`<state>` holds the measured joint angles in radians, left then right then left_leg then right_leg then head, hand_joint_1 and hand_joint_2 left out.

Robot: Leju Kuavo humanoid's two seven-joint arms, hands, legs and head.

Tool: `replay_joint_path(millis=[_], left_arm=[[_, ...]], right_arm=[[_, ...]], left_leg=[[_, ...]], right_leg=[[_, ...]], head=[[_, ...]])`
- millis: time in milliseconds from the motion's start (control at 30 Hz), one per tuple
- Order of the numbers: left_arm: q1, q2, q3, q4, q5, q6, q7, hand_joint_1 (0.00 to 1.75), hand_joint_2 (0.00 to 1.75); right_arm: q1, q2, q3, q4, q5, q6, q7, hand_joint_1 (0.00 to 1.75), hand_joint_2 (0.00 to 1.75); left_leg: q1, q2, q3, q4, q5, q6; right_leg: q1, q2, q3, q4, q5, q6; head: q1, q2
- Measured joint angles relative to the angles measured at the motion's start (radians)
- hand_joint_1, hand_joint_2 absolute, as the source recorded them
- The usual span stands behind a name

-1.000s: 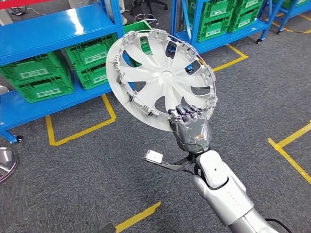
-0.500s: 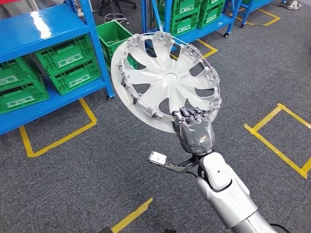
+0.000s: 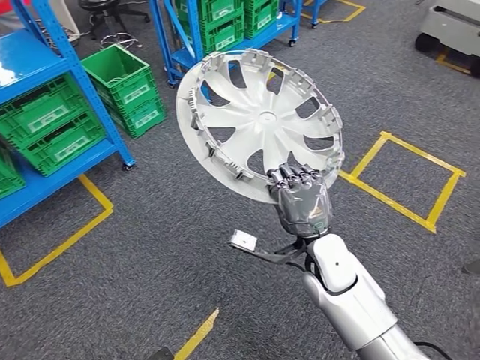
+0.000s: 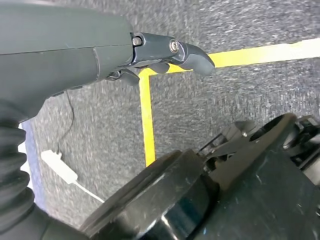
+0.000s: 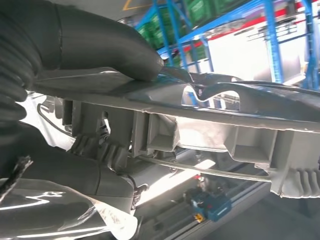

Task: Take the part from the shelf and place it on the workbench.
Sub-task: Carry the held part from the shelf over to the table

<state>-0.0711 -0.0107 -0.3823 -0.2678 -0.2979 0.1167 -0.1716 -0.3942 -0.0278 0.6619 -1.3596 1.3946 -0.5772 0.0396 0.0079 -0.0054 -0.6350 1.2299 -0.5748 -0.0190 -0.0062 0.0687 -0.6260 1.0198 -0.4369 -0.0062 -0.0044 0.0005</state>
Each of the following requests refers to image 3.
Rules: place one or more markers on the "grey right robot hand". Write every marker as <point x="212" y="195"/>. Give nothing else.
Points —
<point x="303" y="208"/>

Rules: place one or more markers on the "grey plastic wheel cover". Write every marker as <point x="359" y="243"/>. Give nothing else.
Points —
<point x="263" y="119"/>

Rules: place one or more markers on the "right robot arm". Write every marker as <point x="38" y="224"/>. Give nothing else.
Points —
<point x="352" y="303"/>

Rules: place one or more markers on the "blue metal shelf rack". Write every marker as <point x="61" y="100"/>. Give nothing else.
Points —
<point x="23" y="54"/>
<point x="195" y="25"/>
<point x="315" y="12"/>

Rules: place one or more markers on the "yellow floor tape square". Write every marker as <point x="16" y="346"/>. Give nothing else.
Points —
<point x="352" y="12"/>

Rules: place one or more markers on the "yellow floor tape strip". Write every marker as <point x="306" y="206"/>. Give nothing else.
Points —
<point x="450" y="64"/>

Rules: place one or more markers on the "white wheeled machine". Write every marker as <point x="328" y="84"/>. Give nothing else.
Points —
<point x="450" y="30"/>

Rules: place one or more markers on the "chrome stool base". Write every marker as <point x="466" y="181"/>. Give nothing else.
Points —
<point x="120" y="35"/>

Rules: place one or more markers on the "black chair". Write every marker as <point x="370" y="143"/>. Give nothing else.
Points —
<point x="101" y="5"/>

